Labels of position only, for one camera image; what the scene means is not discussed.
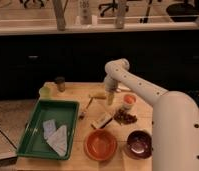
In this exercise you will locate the grey folded cloth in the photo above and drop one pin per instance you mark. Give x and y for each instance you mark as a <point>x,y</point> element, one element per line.
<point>56,138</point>

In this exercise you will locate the black bristle brush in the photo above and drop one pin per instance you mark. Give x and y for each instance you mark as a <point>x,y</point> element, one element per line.
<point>102,121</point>

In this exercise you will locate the dark lid spice jar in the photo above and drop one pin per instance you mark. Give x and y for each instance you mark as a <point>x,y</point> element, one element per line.
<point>60,82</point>

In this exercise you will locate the red orange bowl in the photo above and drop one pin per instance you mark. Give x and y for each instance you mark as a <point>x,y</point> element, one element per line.
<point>100,145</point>

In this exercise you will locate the metal fork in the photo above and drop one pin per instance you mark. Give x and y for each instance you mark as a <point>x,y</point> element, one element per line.
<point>84,111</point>

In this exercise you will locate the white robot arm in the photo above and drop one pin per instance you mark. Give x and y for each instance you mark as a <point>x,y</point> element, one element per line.
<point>175,119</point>

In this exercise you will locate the brown dried food pile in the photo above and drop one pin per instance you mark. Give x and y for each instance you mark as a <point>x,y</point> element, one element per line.
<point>123,117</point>

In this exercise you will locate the yellow banana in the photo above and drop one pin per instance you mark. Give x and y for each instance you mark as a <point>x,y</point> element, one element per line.
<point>97,96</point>

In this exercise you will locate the orange cup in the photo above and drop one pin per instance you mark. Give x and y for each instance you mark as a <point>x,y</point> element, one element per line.
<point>128,101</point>

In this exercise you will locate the dark purple bowl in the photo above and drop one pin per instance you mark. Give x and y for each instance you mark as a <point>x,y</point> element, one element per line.
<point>139,144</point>

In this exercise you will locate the white handled knife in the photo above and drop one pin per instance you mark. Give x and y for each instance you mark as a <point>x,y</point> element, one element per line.
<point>122,88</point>

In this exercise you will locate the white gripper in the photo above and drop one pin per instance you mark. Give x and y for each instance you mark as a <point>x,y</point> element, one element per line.
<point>111,86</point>

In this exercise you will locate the green plastic tray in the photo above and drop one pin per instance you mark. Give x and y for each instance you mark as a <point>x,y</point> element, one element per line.
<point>33,144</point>

